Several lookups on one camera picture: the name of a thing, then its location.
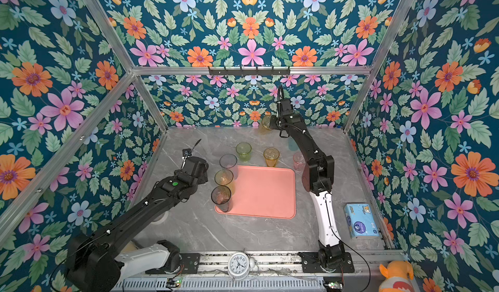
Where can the short yellow glass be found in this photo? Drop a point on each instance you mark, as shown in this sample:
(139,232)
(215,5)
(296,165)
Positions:
(271,156)

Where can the blue tissue pack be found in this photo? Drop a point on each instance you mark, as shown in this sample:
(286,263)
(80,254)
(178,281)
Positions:
(360,221)

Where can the tall green glass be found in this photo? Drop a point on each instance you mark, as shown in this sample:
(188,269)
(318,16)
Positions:
(225,177)

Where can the clear blue tall glass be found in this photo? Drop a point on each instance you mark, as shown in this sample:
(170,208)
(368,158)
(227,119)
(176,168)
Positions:
(230,163)

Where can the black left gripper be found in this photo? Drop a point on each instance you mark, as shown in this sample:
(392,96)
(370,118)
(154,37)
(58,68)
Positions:
(204,178)

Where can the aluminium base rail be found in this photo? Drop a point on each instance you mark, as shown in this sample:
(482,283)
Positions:
(289,270)

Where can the black hook rail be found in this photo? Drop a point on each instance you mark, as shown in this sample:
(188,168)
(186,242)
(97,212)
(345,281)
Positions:
(249,71)

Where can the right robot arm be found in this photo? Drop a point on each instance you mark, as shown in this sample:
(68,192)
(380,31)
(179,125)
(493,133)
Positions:
(317,179)

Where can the tall grey smoky glass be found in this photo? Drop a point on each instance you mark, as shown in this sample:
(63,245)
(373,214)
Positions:
(221,197)

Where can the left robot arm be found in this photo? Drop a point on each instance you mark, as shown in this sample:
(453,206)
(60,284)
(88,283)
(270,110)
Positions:
(96,262)

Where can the pink plastic tray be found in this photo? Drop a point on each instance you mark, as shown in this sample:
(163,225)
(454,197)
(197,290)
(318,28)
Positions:
(267,192)

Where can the teal frosted glass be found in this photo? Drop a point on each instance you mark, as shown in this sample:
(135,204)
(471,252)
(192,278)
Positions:
(292,145)

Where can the short pink glass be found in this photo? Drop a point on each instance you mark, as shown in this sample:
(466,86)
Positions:
(298,161)

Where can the white alarm clock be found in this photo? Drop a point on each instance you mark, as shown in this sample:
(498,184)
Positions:
(238,266)

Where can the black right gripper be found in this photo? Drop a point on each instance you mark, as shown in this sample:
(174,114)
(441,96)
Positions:
(273,122)

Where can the orange plush toy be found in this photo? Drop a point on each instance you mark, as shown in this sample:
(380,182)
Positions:
(398,276)

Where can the short green glass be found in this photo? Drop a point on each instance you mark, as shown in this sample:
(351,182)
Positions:
(244,151)

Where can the tall yellow glass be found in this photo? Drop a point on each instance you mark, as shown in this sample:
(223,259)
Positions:
(265,124)

